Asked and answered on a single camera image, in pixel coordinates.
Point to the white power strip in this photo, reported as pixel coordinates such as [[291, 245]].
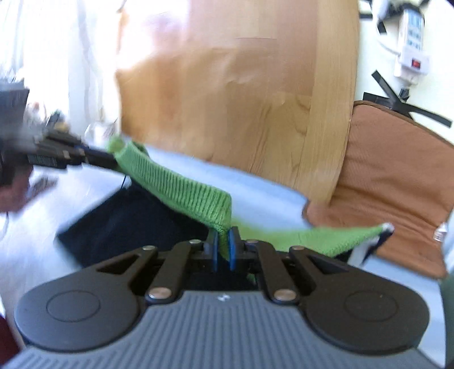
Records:
[[413, 46]]

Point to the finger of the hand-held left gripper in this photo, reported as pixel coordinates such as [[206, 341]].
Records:
[[64, 159], [71, 142]]

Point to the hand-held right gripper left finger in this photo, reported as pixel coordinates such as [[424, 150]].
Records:
[[214, 250]]

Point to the navy and green knit sweater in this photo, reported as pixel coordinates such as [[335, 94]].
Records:
[[184, 191]]

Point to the long black tape strip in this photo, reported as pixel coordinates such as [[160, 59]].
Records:
[[425, 115]]

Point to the short black tape strip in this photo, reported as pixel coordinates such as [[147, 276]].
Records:
[[385, 85]]

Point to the brown perforated seat cushion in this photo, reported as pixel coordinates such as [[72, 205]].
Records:
[[390, 170]]

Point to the person's left forearm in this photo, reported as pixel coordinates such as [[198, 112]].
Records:
[[21, 193]]

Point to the wooden headboard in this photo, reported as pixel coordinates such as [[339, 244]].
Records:
[[230, 88]]

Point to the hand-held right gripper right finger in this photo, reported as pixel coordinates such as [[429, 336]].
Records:
[[233, 250]]

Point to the person's dark red clothing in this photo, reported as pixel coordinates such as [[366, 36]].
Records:
[[6, 337]]

